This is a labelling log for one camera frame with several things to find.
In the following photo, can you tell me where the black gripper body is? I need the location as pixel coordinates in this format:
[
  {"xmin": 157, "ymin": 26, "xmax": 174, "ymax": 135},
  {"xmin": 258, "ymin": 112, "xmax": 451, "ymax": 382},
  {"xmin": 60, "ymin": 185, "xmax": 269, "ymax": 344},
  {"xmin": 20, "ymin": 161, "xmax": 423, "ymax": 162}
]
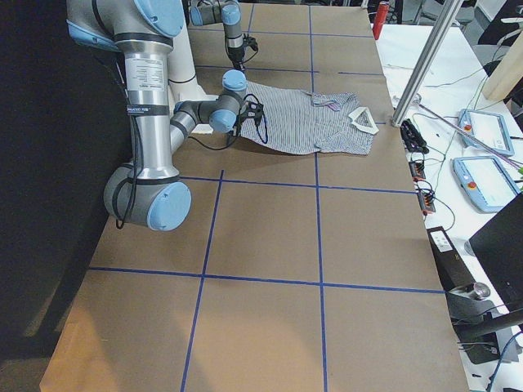
[
  {"xmin": 236, "ymin": 100, "xmax": 265, "ymax": 131},
  {"xmin": 226, "ymin": 34, "xmax": 258, "ymax": 72}
]

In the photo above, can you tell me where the navy white striped polo shirt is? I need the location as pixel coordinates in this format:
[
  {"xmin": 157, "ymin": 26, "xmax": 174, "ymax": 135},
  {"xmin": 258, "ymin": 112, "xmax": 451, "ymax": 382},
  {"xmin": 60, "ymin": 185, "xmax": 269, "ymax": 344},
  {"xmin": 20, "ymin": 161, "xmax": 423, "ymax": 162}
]
[{"xmin": 241, "ymin": 82, "xmax": 378, "ymax": 155}]

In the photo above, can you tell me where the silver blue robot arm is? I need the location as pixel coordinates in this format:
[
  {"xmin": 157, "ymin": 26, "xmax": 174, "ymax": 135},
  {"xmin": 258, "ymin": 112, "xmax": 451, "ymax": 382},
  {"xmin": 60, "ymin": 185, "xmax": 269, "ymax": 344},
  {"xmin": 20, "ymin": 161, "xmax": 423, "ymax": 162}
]
[
  {"xmin": 67, "ymin": 1, "xmax": 262, "ymax": 231},
  {"xmin": 189, "ymin": 1, "xmax": 258, "ymax": 72}
]

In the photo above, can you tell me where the red cylinder bottle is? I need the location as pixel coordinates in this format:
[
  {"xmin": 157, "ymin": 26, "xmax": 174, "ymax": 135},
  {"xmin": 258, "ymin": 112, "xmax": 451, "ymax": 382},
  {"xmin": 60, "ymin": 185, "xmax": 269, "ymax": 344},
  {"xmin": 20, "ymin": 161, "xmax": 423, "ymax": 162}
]
[{"xmin": 372, "ymin": 1, "xmax": 390, "ymax": 41}]

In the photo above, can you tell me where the black orange usb hub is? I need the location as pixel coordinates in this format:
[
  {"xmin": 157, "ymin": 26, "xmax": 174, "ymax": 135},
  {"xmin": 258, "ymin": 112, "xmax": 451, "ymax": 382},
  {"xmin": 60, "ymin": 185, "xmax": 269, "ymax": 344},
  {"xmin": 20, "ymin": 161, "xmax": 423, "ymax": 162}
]
[{"xmin": 409, "ymin": 160, "xmax": 436, "ymax": 216}]

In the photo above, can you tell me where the far blue teach pendant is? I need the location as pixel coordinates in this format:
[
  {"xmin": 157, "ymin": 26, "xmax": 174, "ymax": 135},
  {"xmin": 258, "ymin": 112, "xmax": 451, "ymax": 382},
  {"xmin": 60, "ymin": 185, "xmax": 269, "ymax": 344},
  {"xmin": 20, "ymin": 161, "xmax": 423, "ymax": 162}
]
[{"xmin": 458, "ymin": 109, "xmax": 514, "ymax": 157}]

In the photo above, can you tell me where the blue teach pendant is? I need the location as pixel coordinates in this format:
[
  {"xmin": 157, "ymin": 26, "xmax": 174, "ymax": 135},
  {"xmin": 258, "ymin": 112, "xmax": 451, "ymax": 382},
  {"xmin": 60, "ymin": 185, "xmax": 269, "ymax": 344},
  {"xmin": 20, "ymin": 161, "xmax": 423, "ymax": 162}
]
[
  {"xmin": 452, "ymin": 155, "xmax": 520, "ymax": 213},
  {"xmin": 458, "ymin": 109, "xmax": 514, "ymax": 157}
]

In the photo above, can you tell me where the near blue teach pendant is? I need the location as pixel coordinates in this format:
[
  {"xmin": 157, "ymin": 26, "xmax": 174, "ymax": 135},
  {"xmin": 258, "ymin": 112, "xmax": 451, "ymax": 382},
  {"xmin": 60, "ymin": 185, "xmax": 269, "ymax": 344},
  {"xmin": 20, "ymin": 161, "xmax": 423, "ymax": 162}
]
[{"xmin": 452, "ymin": 155, "xmax": 520, "ymax": 213}]

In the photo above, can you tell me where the black box with white label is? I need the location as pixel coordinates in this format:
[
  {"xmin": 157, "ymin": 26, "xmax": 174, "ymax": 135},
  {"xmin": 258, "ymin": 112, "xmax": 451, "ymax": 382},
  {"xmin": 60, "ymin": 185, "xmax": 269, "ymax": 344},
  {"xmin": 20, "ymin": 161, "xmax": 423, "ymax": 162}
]
[{"xmin": 427, "ymin": 226, "xmax": 475, "ymax": 292}]

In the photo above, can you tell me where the black monitor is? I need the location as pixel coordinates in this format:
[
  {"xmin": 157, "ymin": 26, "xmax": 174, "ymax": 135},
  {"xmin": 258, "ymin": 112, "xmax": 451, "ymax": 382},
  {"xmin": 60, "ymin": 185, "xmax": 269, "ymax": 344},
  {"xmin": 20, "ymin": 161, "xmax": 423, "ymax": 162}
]
[{"xmin": 468, "ymin": 194, "xmax": 523, "ymax": 310}]

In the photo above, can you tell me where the black camera clamp device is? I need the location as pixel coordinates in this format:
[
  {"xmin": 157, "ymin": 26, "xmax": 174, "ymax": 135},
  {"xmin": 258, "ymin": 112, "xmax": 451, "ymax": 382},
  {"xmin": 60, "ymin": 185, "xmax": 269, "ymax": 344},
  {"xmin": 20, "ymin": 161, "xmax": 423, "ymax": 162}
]
[{"xmin": 400, "ymin": 118, "xmax": 429, "ymax": 154}]

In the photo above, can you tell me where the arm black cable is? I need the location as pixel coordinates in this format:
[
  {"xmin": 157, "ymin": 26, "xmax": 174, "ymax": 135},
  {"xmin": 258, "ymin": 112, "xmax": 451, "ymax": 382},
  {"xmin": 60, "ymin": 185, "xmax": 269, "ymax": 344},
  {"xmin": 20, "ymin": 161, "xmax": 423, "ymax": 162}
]
[{"xmin": 115, "ymin": 92, "xmax": 270, "ymax": 230}]

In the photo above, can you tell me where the aluminium frame post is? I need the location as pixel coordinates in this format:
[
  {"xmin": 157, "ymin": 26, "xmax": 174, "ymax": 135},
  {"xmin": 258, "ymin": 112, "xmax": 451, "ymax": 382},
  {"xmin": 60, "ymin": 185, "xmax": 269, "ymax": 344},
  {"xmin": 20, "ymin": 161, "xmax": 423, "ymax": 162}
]
[{"xmin": 391, "ymin": 0, "xmax": 463, "ymax": 127}]

